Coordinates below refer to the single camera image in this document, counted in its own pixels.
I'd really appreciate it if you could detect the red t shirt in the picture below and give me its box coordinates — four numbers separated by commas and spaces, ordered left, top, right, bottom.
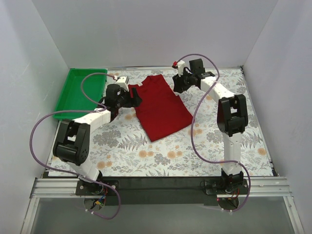
129, 75, 193, 142

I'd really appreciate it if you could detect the green plastic tray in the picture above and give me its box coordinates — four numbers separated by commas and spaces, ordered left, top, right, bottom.
55, 68, 107, 111

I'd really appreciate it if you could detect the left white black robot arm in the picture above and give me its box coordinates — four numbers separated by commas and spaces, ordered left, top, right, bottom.
53, 84, 142, 195

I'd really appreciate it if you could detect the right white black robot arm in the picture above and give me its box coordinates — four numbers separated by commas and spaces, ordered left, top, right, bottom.
173, 59, 248, 194

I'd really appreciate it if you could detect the floral patterned table mat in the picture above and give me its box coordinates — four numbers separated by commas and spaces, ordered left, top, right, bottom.
88, 68, 273, 176

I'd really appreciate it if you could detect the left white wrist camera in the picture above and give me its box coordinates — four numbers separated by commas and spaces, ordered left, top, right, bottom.
113, 76, 129, 91

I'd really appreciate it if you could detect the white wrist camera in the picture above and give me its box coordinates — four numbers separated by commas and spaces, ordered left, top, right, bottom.
172, 60, 186, 76
113, 76, 129, 91

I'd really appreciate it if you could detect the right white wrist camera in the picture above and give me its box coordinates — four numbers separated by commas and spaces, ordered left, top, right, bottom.
172, 60, 186, 76

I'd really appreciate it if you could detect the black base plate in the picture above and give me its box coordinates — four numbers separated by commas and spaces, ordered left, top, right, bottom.
75, 176, 249, 205

